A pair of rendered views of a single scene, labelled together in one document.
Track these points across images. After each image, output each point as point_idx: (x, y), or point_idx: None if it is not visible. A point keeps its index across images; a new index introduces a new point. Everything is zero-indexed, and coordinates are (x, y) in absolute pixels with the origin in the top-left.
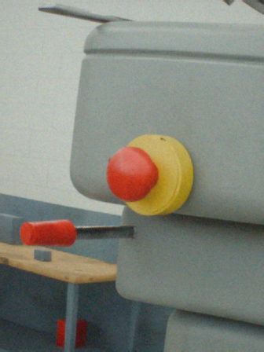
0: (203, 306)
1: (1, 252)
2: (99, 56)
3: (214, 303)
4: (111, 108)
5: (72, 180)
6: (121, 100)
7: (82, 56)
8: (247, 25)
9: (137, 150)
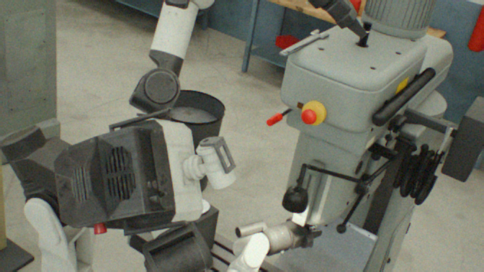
0: (318, 137)
1: None
2: (297, 67)
3: (322, 137)
4: (299, 86)
5: (282, 101)
6: (304, 85)
7: None
8: (353, 73)
9: (312, 111)
